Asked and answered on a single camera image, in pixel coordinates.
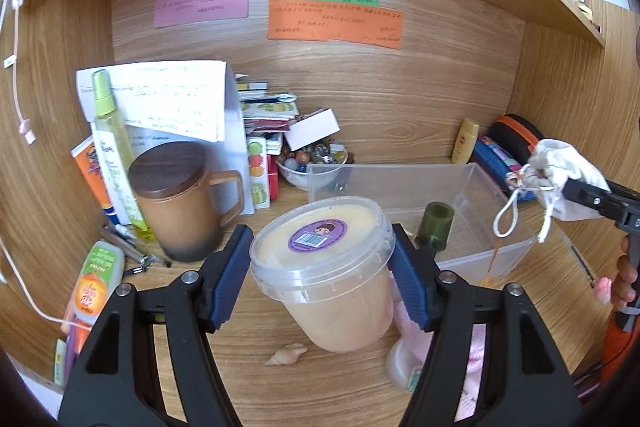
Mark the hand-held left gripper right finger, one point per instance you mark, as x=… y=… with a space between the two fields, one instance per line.
x=410 y=277

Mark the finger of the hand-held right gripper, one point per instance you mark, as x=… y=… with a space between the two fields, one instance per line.
x=585 y=197

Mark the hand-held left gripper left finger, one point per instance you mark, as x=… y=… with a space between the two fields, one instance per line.
x=232 y=277

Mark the pink mesh loofah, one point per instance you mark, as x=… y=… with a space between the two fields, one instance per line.
x=412 y=337

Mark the olive green small bottle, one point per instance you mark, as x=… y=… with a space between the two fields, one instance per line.
x=435 y=222

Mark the clear plastic tub purple label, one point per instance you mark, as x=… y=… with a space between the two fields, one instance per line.
x=330 y=307

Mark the clear plastic storage bin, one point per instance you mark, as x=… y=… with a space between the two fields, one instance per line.
x=400 y=187

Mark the beige seashell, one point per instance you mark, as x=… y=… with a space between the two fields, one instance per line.
x=287 y=355

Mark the wooden desktop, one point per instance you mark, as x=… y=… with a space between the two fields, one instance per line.
x=310 y=387

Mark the person's right hand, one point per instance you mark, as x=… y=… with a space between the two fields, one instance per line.
x=625 y=282

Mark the brown mug with wooden lid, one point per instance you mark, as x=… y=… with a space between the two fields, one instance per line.
x=170 y=217

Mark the small pink charm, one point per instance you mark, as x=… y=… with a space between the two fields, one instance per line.
x=601 y=291

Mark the black orange zip case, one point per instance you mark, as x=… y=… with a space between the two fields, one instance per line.
x=517 y=137

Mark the translucent round container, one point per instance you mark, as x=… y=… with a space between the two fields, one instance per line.
x=400 y=367

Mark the blue packet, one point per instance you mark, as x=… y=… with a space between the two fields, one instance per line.
x=495 y=162

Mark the fruit print box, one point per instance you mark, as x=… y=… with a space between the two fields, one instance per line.
x=257 y=172

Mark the glass bowl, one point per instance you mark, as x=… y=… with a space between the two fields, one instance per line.
x=300 y=179

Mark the yellow tube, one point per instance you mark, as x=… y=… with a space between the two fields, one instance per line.
x=465 y=139

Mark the orange white tube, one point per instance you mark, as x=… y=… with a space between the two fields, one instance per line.
x=97 y=277

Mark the pile of glass marbles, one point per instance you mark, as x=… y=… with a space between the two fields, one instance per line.
x=315 y=155

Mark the white paper folder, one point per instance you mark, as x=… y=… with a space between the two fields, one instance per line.
x=235 y=122

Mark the white cardboard box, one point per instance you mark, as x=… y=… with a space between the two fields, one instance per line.
x=312 y=129

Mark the orange purple tube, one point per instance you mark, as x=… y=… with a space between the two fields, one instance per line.
x=75 y=347

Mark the stack of small books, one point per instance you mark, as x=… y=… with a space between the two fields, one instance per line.
x=265 y=107

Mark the orange box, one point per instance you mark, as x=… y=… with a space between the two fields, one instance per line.
x=90 y=172

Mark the white handwritten paper sheets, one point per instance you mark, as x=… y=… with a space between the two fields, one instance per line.
x=170 y=102

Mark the yellow-green spray bottle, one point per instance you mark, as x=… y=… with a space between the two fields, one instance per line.
x=107 y=107

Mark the orange paper note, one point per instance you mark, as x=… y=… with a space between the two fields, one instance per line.
x=335 y=24

